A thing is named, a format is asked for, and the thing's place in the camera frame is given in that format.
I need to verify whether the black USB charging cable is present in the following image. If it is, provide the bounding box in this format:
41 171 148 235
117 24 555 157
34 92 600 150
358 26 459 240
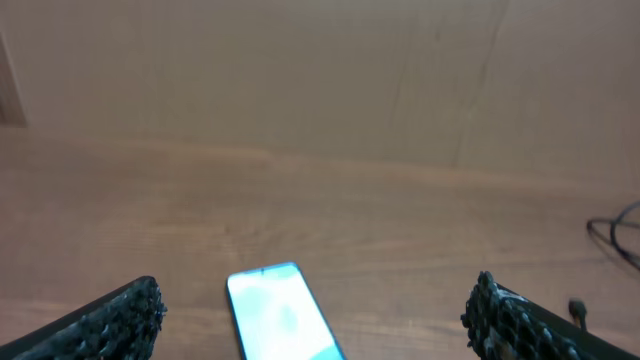
568 201 640 331

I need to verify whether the blue Samsung Galaxy smartphone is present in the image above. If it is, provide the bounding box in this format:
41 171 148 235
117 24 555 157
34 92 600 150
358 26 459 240
226 262 346 360

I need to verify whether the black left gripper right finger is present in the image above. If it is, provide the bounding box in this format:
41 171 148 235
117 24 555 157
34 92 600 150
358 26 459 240
461 271 639 360

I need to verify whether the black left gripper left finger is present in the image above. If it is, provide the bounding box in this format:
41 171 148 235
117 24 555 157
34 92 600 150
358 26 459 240
1 276 167 360

